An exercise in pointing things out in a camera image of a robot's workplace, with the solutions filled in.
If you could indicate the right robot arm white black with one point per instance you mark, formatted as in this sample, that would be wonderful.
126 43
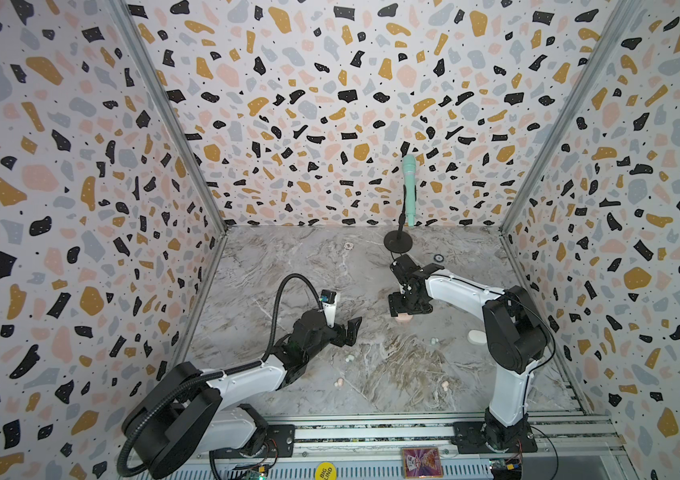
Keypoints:
514 333

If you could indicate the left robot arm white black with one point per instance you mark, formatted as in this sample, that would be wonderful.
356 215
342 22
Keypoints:
193 410

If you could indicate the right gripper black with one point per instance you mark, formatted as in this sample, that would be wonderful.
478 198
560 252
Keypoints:
409 298

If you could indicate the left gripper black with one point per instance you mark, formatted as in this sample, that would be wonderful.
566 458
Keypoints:
342 339

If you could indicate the yellow round sticker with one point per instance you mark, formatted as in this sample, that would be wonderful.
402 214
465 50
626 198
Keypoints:
326 471

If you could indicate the pink white earbud case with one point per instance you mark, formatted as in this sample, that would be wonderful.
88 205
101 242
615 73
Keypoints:
403 318

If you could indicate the mint green microphone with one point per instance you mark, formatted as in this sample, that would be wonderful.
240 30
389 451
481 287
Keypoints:
409 165

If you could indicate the black microphone stand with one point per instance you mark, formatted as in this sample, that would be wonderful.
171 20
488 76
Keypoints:
399 241

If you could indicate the pink square tag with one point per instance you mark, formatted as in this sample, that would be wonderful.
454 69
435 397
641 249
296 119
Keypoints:
422 463

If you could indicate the white earbud charging case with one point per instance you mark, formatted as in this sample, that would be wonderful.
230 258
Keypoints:
477 337

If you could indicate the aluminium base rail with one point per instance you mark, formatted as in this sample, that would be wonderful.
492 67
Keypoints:
561 445

